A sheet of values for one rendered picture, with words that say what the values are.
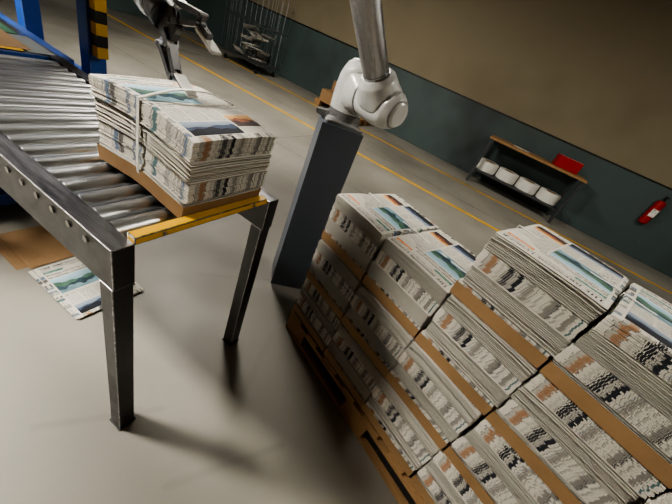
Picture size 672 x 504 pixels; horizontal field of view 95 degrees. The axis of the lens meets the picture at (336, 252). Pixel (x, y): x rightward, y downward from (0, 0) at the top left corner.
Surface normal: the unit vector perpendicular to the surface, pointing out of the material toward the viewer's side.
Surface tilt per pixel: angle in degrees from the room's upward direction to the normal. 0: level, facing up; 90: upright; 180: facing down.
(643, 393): 90
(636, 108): 90
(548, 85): 90
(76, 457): 0
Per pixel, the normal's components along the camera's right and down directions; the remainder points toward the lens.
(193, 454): 0.34, -0.78
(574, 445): -0.74, 0.11
